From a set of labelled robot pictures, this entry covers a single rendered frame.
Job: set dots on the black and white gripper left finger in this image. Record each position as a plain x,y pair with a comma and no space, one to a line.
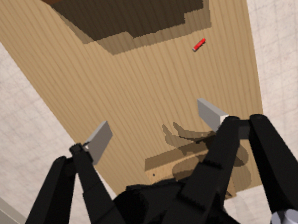
53,203

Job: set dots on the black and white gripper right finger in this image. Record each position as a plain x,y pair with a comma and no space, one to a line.
208,183

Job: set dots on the red battery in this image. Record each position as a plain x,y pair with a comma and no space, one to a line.
199,44

